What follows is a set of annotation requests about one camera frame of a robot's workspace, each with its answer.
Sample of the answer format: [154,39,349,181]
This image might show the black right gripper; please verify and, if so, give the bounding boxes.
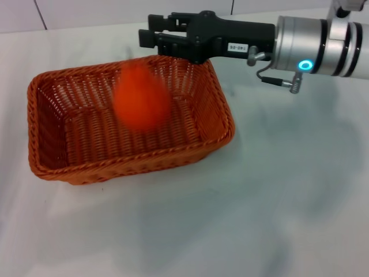
[137,10,277,65]

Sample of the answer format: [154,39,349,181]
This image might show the orange pear-shaped toy fruit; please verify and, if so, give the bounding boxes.
[112,59,172,133]

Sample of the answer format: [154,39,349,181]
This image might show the orange woven rectangular basket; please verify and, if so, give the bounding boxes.
[27,54,236,186]

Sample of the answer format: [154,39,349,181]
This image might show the black cable with silver plug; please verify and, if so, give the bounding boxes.
[255,65,304,95]

